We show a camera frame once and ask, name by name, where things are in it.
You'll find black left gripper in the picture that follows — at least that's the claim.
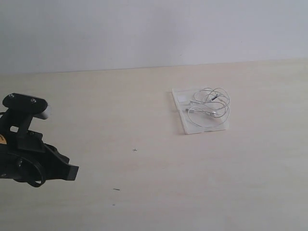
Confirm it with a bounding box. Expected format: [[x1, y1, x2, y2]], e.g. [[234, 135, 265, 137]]
[[0, 109, 79, 184]]

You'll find white earphone cable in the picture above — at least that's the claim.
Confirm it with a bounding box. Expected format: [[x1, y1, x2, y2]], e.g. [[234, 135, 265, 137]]
[[185, 87, 231, 128]]

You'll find clear plastic open case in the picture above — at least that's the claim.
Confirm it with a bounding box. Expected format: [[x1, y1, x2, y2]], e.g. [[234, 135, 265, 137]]
[[172, 87, 231, 135]]

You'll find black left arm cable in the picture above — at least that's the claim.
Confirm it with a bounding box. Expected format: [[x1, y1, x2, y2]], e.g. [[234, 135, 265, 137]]
[[18, 157, 47, 189]]

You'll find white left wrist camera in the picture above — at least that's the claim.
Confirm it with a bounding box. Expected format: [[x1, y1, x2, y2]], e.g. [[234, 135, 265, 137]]
[[2, 93, 51, 120]]

